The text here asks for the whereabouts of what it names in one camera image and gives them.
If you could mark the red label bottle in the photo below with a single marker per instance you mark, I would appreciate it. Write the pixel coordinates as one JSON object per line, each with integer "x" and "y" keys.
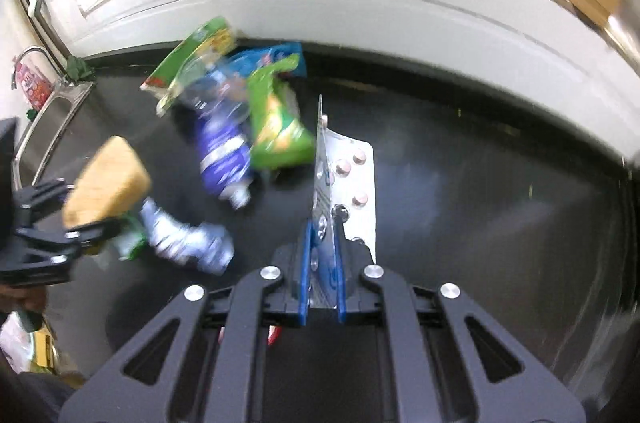
{"x": 31, "y": 85}

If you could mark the purple white wrapper packet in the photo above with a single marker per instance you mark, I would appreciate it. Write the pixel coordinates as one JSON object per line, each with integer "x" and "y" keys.
{"x": 222, "y": 148}

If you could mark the steel sink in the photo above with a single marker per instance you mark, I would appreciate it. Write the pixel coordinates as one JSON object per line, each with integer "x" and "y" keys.
{"x": 60, "y": 113}

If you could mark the yellow sponge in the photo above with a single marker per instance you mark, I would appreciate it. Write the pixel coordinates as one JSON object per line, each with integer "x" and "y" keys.
{"x": 107, "y": 183}

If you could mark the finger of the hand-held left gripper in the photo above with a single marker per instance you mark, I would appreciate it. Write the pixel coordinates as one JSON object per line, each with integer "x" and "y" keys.
{"x": 42, "y": 193}
{"x": 75, "y": 235}

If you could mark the green snack bag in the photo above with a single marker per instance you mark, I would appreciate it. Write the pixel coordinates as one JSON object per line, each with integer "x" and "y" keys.
{"x": 277, "y": 128}

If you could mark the steel faucet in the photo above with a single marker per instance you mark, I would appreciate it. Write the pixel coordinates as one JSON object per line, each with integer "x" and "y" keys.
{"x": 37, "y": 53}

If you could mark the green scouring pad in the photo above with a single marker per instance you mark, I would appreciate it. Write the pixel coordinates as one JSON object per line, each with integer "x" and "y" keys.
{"x": 79, "y": 69}

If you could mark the green white wrapper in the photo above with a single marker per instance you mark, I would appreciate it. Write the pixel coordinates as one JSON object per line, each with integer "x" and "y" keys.
{"x": 127, "y": 240}

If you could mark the crumpled blue white wrapper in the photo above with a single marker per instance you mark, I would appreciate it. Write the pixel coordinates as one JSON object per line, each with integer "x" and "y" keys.
{"x": 187, "y": 243}

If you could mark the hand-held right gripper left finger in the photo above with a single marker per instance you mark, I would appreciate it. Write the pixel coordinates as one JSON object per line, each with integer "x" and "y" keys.
{"x": 305, "y": 283}

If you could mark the white plastic bag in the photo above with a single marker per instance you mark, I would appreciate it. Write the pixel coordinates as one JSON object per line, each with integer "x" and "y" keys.
{"x": 22, "y": 345}

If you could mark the person's left hand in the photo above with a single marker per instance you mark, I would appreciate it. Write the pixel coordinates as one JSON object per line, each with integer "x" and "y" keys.
{"x": 22, "y": 300}

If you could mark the silver pill blister pack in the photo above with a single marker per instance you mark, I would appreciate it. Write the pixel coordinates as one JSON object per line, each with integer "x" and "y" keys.
{"x": 350, "y": 173}

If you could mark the green flat packet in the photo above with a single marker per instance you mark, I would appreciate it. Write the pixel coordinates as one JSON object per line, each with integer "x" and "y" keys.
{"x": 185, "y": 58}

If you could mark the blue snack wrapper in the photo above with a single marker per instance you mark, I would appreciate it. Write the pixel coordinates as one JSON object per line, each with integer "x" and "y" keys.
{"x": 272, "y": 53}

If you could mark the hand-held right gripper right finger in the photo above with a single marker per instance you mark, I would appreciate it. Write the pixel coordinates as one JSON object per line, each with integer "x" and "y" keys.
{"x": 341, "y": 288}

